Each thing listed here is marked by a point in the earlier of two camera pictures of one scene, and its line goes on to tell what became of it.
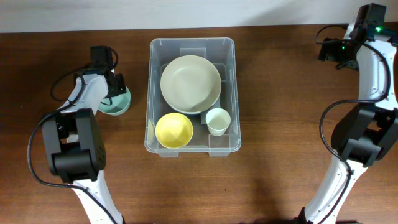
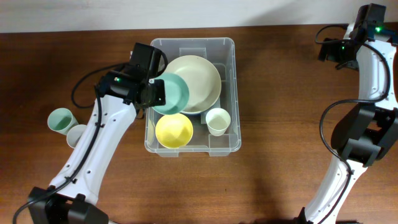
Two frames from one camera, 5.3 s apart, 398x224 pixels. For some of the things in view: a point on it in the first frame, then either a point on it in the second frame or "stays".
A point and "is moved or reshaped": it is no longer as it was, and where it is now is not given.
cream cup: x=217 y=120 stays
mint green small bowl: x=116 y=104 is moved or reshaped
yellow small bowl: x=173 y=130 stays
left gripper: x=123 y=87 → x=160 y=99
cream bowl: x=190 y=84 stays
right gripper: x=332 y=55 stays
